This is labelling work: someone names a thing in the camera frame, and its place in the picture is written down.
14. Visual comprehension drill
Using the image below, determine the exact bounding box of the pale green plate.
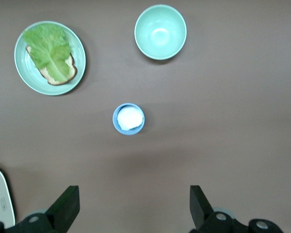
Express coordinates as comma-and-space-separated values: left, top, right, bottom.
14, 20, 86, 96

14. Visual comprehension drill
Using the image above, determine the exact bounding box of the pale green bowl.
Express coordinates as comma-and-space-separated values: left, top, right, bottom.
134, 4, 187, 61

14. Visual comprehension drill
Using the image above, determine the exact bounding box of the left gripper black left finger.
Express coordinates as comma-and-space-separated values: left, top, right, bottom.
0, 185, 81, 233

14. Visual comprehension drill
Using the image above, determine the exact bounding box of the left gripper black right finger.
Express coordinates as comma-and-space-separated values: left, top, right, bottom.
189, 185, 284, 233

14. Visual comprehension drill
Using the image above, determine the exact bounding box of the green lettuce leaf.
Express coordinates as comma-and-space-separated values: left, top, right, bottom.
22, 23, 71, 83

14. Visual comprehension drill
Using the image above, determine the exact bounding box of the blue plastic cup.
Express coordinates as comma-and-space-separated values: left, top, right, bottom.
112, 102, 146, 135

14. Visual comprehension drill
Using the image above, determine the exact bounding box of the toast bread slice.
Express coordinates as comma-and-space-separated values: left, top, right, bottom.
25, 45, 78, 86

